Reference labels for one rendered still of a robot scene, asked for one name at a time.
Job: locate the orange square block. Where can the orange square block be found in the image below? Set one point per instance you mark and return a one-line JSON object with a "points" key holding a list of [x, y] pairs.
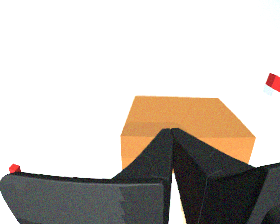
{"points": [[206, 118]]}

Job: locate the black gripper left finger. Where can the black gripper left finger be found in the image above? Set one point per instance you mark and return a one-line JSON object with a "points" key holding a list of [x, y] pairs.
{"points": [[140, 194]]}

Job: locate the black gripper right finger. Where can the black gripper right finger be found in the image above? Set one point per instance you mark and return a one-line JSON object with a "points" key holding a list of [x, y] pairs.
{"points": [[215, 188]]}

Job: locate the red square block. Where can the red square block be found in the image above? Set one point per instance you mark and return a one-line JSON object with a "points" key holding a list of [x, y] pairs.
{"points": [[273, 81], [14, 168]]}

